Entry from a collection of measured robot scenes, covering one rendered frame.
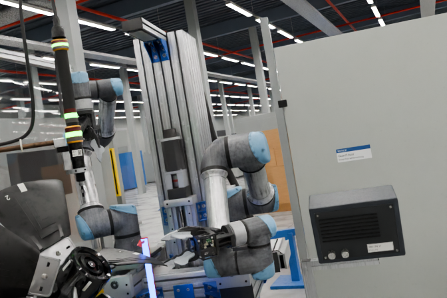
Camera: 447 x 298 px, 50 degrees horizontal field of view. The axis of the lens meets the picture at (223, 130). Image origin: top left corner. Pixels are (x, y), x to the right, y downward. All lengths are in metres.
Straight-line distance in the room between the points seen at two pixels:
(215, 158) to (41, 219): 0.61
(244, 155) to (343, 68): 1.46
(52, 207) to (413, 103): 2.19
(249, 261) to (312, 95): 1.63
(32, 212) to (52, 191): 0.09
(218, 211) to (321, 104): 1.53
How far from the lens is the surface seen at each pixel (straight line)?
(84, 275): 1.23
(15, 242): 1.22
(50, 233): 1.38
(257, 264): 1.54
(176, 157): 2.18
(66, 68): 1.38
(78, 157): 1.35
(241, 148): 1.65
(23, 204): 1.44
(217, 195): 1.62
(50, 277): 1.27
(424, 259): 3.11
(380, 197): 1.50
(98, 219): 2.18
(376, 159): 2.99
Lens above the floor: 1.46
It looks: 2 degrees up
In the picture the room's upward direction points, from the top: 9 degrees counter-clockwise
